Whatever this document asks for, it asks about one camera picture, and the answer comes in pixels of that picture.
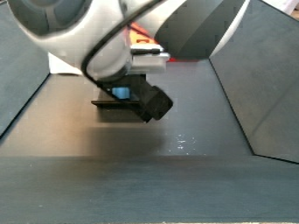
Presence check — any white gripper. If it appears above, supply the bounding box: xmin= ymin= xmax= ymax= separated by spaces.
xmin=130 ymin=44 xmax=171 ymax=74

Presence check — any light blue arch object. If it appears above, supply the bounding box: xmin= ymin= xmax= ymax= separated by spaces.
xmin=113 ymin=87 xmax=130 ymax=100

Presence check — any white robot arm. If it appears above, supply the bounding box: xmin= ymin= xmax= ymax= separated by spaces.
xmin=7 ymin=0 xmax=250 ymax=80

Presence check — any black curved fixture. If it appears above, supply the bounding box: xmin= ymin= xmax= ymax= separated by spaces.
xmin=91 ymin=87 xmax=141 ymax=109

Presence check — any red shape-sorting base block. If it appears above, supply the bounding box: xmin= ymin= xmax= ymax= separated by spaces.
xmin=127 ymin=22 xmax=202 ymax=63

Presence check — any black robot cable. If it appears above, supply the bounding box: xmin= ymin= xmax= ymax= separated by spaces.
xmin=79 ymin=0 xmax=167 ymax=90

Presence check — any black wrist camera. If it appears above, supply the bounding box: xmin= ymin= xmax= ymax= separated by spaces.
xmin=125 ymin=75 xmax=174 ymax=123

